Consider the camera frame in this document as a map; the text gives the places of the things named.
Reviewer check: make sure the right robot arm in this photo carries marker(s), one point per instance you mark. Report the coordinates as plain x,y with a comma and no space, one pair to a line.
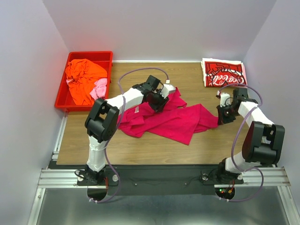
263,142

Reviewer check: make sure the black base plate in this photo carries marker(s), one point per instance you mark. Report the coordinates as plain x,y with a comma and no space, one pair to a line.
157,180

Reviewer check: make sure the light pink t shirt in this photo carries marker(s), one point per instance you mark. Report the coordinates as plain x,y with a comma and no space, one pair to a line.
99,90

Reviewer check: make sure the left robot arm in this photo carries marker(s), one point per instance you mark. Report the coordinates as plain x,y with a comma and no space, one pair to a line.
101,123

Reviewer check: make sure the aluminium frame rail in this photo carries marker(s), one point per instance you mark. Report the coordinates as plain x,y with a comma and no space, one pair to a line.
165,195

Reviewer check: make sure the magenta t shirt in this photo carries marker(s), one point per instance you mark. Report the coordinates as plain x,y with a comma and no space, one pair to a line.
177,121

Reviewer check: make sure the folded red coca-cola t shirt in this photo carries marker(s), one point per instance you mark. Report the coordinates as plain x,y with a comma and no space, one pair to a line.
223,72

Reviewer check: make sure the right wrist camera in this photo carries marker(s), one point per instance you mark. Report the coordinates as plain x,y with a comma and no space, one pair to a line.
225,99

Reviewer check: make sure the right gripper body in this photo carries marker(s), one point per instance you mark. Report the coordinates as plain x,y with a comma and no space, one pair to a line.
233,112

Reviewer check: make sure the folded white t shirt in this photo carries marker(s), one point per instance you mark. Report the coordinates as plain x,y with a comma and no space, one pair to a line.
207,59

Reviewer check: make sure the orange t shirt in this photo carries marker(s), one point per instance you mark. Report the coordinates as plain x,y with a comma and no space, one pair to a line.
81,75

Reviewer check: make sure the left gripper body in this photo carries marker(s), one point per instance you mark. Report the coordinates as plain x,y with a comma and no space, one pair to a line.
151,92

